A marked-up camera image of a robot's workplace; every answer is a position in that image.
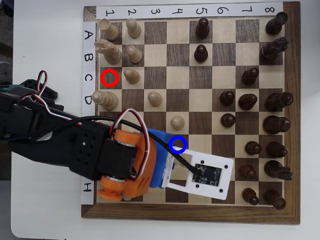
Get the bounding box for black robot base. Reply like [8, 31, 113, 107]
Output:
[18, 78, 59, 101]

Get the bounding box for green table clamp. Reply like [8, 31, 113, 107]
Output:
[0, 84, 21, 92]

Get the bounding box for black camera cable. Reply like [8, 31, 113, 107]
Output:
[34, 120, 203, 176]

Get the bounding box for dark wooden queen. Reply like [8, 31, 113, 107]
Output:
[264, 91, 294, 113]

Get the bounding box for dark wooden pawn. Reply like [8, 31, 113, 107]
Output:
[219, 90, 236, 107]
[195, 17, 210, 40]
[241, 187, 260, 207]
[241, 67, 260, 86]
[244, 141, 263, 156]
[194, 44, 210, 63]
[238, 163, 258, 180]
[220, 113, 237, 128]

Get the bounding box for light wooden bishop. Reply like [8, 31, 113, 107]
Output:
[174, 138, 187, 151]

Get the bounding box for white paper number strip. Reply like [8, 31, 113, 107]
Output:
[96, 1, 284, 20]

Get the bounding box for wooden chessboard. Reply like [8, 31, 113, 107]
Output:
[80, 1, 302, 226]

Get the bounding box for dark wooden bishop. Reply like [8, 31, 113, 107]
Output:
[265, 141, 289, 158]
[237, 93, 258, 111]

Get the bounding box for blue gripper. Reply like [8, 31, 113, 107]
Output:
[146, 127, 177, 189]

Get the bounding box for dark wooden rook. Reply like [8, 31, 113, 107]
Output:
[263, 189, 287, 211]
[265, 11, 290, 36]

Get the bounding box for light wooden rook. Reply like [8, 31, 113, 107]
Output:
[97, 18, 121, 42]

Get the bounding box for dark wooden knight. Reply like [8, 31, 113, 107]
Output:
[264, 159, 294, 181]
[259, 36, 290, 60]

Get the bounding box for light wooden knight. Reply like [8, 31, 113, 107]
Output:
[94, 39, 123, 64]

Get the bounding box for dark wooden king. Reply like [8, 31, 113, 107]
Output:
[262, 115, 292, 136]

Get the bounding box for light wooden queen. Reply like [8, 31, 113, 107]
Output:
[91, 90, 119, 112]

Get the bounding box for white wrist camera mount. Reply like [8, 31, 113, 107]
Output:
[161, 149, 235, 201]

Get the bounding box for red white servo wires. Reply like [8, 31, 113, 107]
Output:
[108, 108, 154, 180]
[14, 70, 118, 127]

